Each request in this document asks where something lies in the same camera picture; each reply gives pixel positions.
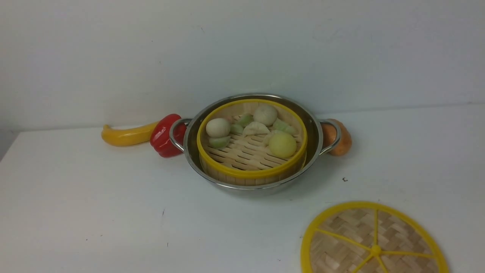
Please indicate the bamboo steamer basket yellow rim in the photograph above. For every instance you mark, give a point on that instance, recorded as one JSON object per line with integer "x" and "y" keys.
{"x": 246, "y": 160}

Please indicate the yellow steamed bun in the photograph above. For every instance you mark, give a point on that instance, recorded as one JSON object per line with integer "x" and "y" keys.
{"x": 282, "y": 144}

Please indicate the red bell pepper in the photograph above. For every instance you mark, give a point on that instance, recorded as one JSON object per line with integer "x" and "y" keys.
{"x": 160, "y": 140}

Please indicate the yellow banana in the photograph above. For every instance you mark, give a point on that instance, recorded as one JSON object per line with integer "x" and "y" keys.
{"x": 127, "y": 137}

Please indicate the brown potato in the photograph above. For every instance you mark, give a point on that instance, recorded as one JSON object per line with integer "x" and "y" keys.
{"x": 329, "y": 134}

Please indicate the stainless steel pot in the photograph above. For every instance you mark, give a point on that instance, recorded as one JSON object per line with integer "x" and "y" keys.
{"x": 183, "y": 135}

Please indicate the white steamed bun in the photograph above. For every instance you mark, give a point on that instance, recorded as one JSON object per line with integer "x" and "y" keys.
{"x": 218, "y": 128}

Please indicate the white dumpling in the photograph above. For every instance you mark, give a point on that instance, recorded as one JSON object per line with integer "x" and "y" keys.
{"x": 255, "y": 128}

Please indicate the beige steamed bun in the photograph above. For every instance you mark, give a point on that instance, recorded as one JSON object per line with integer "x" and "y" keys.
{"x": 265, "y": 114}

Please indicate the bamboo steamer lid yellow rim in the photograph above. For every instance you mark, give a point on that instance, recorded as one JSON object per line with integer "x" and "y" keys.
{"x": 368, "y": 237}

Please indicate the green dumpling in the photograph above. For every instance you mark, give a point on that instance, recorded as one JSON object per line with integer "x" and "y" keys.
{"x": 219, "y": 143}

